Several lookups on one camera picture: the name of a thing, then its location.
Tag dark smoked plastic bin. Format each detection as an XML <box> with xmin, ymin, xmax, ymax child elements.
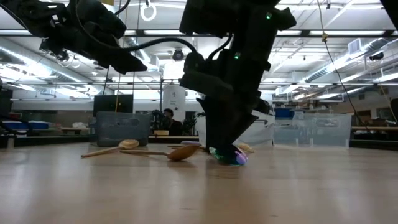
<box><xmin>95</xmin><ymin>111</ymin><xmax>152</xmax><ymax>147</ymax></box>

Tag clear plastic bin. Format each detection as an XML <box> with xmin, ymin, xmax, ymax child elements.
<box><xmin>273</xmin><ymin>113</ymin><xmax>352</xmax><ymax>149</ymax></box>
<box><xmin>195</xmin><ymin>110</ymin><xmax>276</xmax><ymax>147</ymax></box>

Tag white hanging ring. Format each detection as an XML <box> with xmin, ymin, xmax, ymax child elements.
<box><xmin>140</xmin><ymin>0</ymin><xmax>157</xmax><ymax>22</ymax></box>

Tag yellow hanging rope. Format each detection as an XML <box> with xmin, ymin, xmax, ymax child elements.
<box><xmin>114</xmin><ymin>73</ymin><xmax>121</xmax><ymax>113</ymax></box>

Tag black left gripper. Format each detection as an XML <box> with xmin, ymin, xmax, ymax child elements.
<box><xmin>40</xmin><ymin>29</ymin><xmax>149</xmax><ymax>75</ymax></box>

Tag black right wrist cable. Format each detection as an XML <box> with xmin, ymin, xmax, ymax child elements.
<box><xmin>123</xmin><ymin>36</ymin><xmax>200</xmax><ymax>63</ymax></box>

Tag black monitor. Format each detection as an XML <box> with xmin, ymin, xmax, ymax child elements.
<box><xmin>93</xmin><ymin>94</ymin><xmax>134</xmax><ymax>113</ymax></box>

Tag iridescent rainbow spoon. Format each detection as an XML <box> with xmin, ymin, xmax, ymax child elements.
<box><xmin>208</xmin><ymin>143</ymin><xmax>249</xmax><ymax>167</ymax></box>

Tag blue storage box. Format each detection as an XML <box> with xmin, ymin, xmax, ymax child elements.
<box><xmin>275</xmin><ymin>108</ymin><xmax>295</xmax><ymax>119</ymax></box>

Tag black ceiling-mounted camera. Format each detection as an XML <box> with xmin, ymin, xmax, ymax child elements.
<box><xmin>172</xmin><ymin>48</ymin><xmax>185</xmax><ymax>62</ymax></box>

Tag blue storage bins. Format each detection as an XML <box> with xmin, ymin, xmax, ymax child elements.
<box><xmin>6</xmin><ymin>121</ymin><xmax>50</xmax><ymax>130</ymax></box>

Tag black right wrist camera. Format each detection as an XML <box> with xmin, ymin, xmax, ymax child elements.
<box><xmin>183</xmin><ymin>51</ymin><xmax>206</xmax><ymax>75</ymax></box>

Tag white pillar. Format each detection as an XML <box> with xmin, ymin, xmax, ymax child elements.
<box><xmin>162</xmin><ymin>84</ymin><xmax>187</xmax><ymax>131</ymax></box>

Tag black hanging cable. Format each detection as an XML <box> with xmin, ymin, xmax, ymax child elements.
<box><xmin>316</xmin><ymin>0</ymin><xmax>369</xmax><ymax>128</ymax></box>

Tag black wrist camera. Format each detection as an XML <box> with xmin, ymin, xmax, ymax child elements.
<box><xmin>183</xmin><ymin>51</ymin><xmax>206</xmax><ymax>75</ymax></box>
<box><xmin>79</xmin><ymin>0</ymin><xmax>127</xmax><ymax>40</ymax></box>

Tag black aluminium table frame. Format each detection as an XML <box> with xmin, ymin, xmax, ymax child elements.
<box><xmin>0</xmin><ymin>134</ymin><xmax>398</xmax><ymax>152</ymax></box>

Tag person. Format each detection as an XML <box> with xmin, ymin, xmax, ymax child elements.
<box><xmin>161</xmin><ymin>108</ymin><xmax>184</xmax><ymax>137</ymax></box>

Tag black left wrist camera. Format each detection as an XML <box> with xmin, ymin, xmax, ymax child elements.
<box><xmin>79</xmin><ymin>0</ymin><xmax>127</xmax><ymax>40</ymax></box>

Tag black overhead light bar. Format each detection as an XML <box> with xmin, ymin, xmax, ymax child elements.
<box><xmin>0</xmin><ymin>29</ymin><xmax>398</xmax><ymax>38</ymax></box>

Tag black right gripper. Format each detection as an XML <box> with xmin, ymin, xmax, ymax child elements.
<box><xmin>180</xmin><ymin>49</ymin><xmax>271</xmax><ymax>149</ymax></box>

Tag small wooden spoon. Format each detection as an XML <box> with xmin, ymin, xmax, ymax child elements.
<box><xmin>80</xmin><ymin>139</ymin><xmax>140</xmax><ymax>159</ymax></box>
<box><xmin>238</xmin><ymin>142</ymin><xmax>256</xmax><ymax>154</ymax></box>

